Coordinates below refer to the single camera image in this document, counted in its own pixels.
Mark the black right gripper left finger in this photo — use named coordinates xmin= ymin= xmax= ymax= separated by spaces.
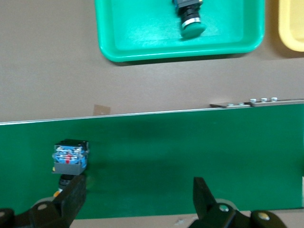
xmin=0 ymin=175 xmax=86 ymax=228

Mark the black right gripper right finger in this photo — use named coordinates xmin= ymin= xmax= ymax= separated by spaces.
xmin=190 ymin=177 xmax=288 ymax=228

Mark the yellow push button switch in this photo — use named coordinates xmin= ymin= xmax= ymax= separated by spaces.
xmin=51 ymin=139 xmax=90 ymax=198

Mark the green push button switch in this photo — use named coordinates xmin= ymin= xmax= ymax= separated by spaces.
xmin=172 ymin=0 xmax=206 ymax=39

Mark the green conveyor belt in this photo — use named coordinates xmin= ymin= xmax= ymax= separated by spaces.
xmin=0 ymin=96 xmax=304 ymax=220

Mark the green plastic tray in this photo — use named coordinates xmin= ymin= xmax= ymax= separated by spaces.
xmin=94 ymin=0 xmax=266 ymax=63

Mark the yellow plastic tray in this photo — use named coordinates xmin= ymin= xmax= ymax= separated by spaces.
xmin=277 ymin=0 xmax=304 ymax=52

